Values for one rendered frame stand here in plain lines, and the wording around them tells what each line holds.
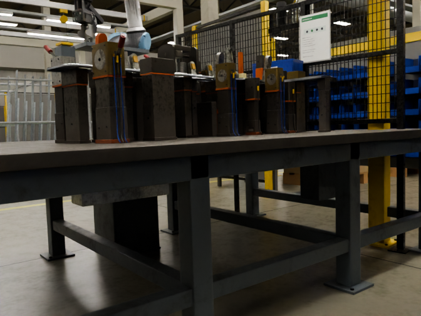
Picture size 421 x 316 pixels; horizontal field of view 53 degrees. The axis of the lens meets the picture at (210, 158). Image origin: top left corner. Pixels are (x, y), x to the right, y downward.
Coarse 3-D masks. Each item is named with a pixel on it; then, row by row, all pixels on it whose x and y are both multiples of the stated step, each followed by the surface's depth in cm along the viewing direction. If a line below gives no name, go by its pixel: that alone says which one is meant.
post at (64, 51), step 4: (56, 48) 197; (60, 48) 194; (64, 48) 195; (68, 48) 196; (72, 48) 198; (56, 52) 197; (60, 52) 195; (64, 52) 195; (68, 52) 196; (72, 52) 198; (72, 56) 198
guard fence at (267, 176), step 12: (240, 12) 458; (252, 12) 445; (204, 24) 509; (240, 24) 462; (264, 24) 429; (192, 36) 527; (204, 36) 512; (216, 36) 495; (228, 36) 478; (252, 36) 448; (216, 48) 496; (252, 48) 449; (252, 60) 450; (264, 180) 447
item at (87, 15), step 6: (78, 0) 200; (84, 0) 202; (90, 0) 203; (78, 6) 201; (84, 6) 202; (72, 12) 202; (78, 12) 200; (84, 12) 199; (90, 12) 203; (78, 18) 200; (84, 18) 200; (90, 18) 204
